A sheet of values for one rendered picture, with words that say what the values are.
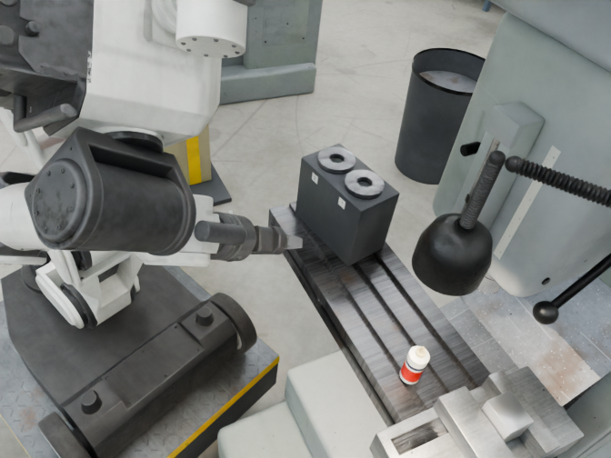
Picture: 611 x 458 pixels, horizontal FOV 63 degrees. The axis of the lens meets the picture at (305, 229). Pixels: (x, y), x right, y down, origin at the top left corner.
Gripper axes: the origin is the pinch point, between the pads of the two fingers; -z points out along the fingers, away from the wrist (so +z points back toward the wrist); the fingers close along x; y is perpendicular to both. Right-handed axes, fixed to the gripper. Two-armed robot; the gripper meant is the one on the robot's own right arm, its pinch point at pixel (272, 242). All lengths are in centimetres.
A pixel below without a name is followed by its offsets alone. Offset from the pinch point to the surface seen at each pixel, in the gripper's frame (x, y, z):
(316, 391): 6.8, -31.1, -8.8
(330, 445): 13.0, -39.9, -4.4
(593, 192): 61, 1, 41
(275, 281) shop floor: -73, -10, -103
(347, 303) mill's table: 9.5, -12.7, -16.9
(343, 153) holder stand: 6.4, 22.6, -18.4
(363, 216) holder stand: 14.5, 6.5, -13.4
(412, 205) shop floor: -36, 33, -177
